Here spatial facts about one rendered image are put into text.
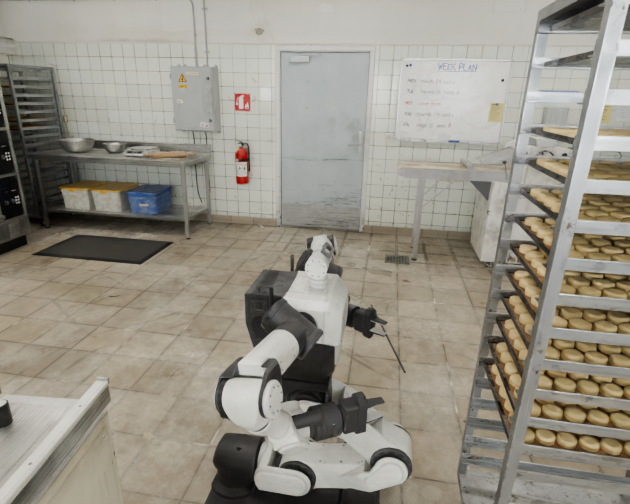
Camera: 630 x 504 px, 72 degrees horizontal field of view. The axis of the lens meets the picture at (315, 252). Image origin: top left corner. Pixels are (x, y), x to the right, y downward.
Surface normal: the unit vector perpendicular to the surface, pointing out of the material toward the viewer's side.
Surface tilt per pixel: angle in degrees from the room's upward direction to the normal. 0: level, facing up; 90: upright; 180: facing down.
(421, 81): 90
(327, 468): 90
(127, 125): 90
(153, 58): 90
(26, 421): 0
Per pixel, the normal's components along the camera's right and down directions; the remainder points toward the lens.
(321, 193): -0.17, 0.33
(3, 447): 0.02, -0.94
